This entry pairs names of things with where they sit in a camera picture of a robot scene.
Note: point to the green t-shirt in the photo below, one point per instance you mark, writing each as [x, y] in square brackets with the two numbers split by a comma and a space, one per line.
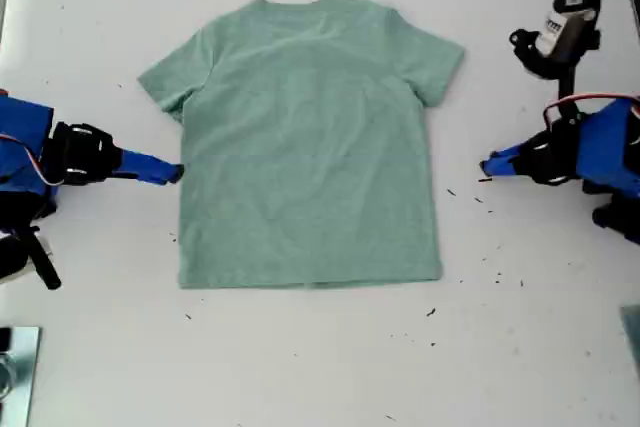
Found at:
[300, 147]

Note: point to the steel post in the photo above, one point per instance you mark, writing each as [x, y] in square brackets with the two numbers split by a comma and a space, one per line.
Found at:
[25, 377]

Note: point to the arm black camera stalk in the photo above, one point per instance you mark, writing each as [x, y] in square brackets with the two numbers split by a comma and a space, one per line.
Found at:
[567, 92]

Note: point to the black clamp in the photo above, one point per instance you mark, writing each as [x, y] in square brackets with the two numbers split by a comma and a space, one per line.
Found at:
[5, 339]

